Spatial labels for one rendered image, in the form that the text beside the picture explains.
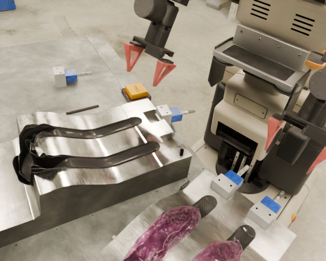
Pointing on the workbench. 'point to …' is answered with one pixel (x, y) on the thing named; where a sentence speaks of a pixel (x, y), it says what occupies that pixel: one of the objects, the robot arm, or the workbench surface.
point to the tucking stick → (81, 110)
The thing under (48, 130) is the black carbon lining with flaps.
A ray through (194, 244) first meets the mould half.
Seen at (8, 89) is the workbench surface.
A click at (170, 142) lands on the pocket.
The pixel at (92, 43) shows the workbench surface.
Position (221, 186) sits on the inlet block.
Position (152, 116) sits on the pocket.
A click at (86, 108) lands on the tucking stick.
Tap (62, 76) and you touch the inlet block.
